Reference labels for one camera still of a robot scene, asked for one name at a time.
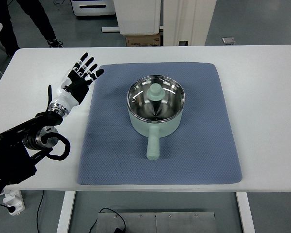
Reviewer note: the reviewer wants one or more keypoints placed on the grey floor plate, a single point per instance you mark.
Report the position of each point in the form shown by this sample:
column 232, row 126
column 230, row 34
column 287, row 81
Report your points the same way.
column 228, row 40

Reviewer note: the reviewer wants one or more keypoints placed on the cardboard box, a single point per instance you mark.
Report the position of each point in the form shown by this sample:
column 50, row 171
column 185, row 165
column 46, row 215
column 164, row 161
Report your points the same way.
column 143, row 40

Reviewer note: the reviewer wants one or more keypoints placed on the white pillar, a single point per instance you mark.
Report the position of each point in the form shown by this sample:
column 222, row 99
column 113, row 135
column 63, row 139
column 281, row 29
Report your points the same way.
column 187, row 20

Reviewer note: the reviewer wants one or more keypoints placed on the white cabinet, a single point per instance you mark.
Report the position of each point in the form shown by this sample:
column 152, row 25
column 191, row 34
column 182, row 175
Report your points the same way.
column 136, row 17

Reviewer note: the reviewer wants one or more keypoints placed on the glass lid green knob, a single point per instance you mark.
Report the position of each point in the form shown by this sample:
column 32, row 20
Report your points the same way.
column 155, row 98

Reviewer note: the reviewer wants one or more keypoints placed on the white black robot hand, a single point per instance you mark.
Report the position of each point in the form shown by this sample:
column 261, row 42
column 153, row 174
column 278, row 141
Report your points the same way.
column 75, row 86

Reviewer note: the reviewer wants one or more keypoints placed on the white table frame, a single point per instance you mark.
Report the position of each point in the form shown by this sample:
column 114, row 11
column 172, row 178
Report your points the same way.
column 242, row 201

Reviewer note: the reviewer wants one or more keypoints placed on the white appliance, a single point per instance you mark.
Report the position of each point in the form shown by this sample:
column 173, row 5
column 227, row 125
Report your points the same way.
column 83, row 8

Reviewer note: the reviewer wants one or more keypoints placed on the white power strip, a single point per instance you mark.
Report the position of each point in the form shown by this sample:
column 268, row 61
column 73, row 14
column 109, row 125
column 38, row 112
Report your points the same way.
column 14, row 201

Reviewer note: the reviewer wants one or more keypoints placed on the metal base plate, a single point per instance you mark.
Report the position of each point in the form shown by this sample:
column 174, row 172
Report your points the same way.
column 157, row 222

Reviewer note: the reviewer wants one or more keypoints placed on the green pot with handle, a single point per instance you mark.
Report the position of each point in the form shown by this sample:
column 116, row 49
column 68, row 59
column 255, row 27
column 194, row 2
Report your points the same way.
column 154, row 132

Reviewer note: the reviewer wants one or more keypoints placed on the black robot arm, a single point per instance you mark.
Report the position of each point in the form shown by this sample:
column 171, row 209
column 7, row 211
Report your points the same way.
column 25, row 145

